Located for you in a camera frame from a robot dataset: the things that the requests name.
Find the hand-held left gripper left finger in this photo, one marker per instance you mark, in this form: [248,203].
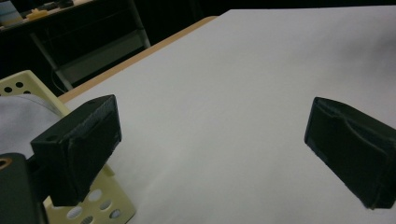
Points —
[77,146]

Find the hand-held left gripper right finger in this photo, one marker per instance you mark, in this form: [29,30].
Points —
[351,149]

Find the light blue knitted garment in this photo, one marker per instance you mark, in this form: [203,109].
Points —
[21,124]

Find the cream perforated plastic basket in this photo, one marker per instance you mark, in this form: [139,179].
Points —
[31,82]

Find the dark background shelf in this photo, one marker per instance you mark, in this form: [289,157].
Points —
[62,9]

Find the yellow object on dark shelf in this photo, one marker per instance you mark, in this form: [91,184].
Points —
[36,14]

